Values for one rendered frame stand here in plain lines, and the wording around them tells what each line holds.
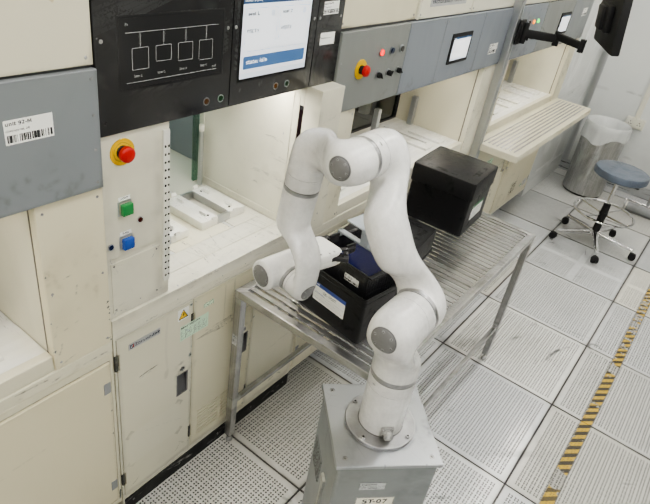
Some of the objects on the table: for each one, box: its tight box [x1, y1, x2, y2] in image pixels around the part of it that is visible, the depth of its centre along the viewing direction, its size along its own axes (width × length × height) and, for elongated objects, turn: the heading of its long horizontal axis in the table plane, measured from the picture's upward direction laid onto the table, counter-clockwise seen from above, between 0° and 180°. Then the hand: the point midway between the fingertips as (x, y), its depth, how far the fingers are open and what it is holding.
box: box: [406, 146, 498, 236], centre depth 258 cm, size 29×29×25 cm
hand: (343, 243), depth 174 cm, fingers open, 6 cm apart
